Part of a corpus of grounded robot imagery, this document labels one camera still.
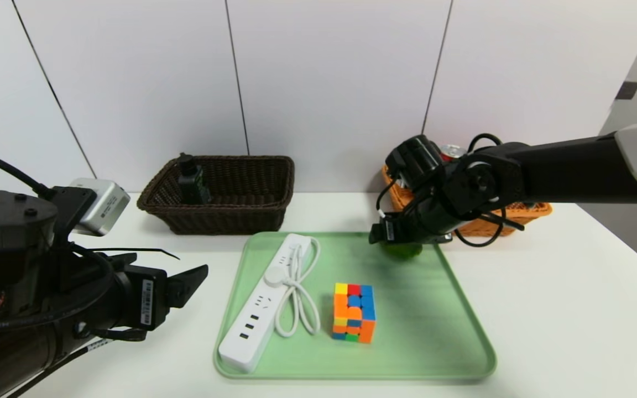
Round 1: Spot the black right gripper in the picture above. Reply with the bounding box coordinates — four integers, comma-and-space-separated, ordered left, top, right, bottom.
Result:
368, 197, 445, 244

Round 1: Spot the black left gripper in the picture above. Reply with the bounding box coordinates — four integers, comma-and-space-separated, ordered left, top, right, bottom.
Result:
110, 264, 208, 331

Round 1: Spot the light green plastic tray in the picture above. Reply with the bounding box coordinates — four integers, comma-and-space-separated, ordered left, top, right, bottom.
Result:
213, 231, 497, 381

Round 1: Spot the orange wicker basket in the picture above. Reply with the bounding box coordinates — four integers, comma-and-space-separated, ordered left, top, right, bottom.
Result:
381, 165, 552, 237

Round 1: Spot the black bottle with cap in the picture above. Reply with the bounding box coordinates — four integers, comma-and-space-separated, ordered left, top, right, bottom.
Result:
177, 153, 212, 206

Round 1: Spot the white power strip cord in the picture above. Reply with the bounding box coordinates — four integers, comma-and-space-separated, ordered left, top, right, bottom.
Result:
263, 237, 321, 338

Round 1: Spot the white power strip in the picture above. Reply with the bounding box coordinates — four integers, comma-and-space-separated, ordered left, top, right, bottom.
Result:
217, 233, 312, 374

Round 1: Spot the green lime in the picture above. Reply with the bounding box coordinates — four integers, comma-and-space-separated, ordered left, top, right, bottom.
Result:
380, 239, 424, 261

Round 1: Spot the dark brown wicker basket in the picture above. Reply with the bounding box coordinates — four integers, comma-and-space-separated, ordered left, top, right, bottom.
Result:
136, 155, 295, 235

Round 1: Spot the multicoloured puzzle cube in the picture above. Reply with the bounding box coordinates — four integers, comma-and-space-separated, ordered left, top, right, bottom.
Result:
332, 283, 376, 344

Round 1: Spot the red drink can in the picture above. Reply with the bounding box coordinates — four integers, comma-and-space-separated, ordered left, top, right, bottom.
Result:
439, 144, 468, 162

